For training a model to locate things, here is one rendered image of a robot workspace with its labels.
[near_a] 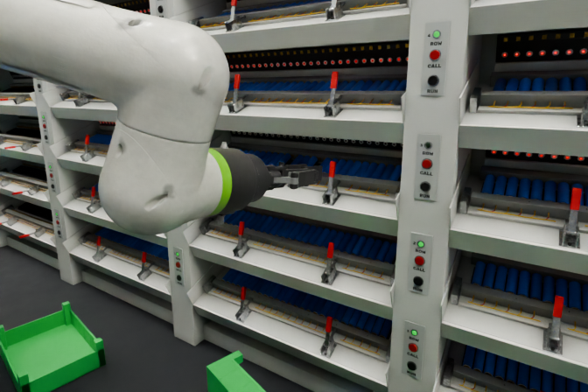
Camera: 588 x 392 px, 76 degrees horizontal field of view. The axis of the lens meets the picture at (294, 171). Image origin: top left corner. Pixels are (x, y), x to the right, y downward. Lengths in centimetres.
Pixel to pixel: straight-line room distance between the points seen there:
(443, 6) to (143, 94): 52
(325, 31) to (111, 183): 54
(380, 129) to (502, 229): 28
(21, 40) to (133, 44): 10
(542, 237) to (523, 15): 36
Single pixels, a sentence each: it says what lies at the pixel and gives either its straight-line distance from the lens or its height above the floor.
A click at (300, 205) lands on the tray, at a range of 87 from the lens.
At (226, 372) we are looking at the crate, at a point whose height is 20.
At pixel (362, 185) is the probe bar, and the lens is 86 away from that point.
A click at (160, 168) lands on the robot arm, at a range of 40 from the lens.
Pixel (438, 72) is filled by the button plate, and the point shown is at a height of 80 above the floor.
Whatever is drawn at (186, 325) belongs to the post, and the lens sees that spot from 131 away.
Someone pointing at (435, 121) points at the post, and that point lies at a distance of 72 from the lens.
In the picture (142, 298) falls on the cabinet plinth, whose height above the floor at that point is 4.
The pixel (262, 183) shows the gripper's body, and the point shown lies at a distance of 56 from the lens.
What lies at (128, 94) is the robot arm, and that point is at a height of 77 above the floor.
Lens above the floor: 77
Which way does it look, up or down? 12 degrees down
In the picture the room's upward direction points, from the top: straight up
